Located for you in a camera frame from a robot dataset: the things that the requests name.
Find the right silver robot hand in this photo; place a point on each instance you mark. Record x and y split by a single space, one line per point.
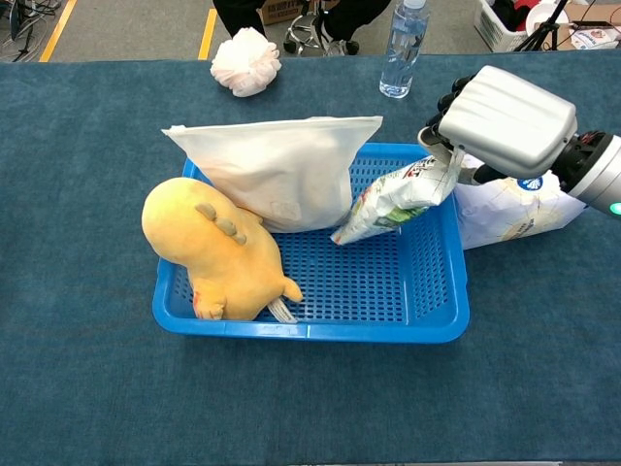
509 116

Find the white tissue pack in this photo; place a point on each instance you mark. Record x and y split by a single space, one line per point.
514 213

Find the white printed snack bag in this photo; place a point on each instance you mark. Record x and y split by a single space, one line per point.
402 199

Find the white frosted zip bag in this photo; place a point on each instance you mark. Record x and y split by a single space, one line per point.
271 165

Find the yellow plush toy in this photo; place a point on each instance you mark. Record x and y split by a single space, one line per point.
218 257

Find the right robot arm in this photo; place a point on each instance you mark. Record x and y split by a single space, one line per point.
597 170

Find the white plastic laundry basket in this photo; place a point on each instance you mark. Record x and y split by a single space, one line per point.
495 29

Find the blue perforated plastic basket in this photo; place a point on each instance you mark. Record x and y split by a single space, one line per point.
359 291

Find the black tripod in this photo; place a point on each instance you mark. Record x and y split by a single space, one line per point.
541 31

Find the white printed package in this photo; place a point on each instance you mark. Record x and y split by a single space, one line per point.
594 36

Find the clear plastic water bottle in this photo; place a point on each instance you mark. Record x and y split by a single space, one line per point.
400 53

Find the person in black clothes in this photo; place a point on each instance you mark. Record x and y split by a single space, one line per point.
349 14

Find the chrome office chair base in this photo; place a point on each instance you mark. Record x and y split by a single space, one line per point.
303 29

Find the brown cardboard box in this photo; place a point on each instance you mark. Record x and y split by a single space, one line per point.
279 9

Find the pale pink bath pouf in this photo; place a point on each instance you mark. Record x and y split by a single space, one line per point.
245 63

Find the teal table cloth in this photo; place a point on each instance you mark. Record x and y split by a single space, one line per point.
73 194

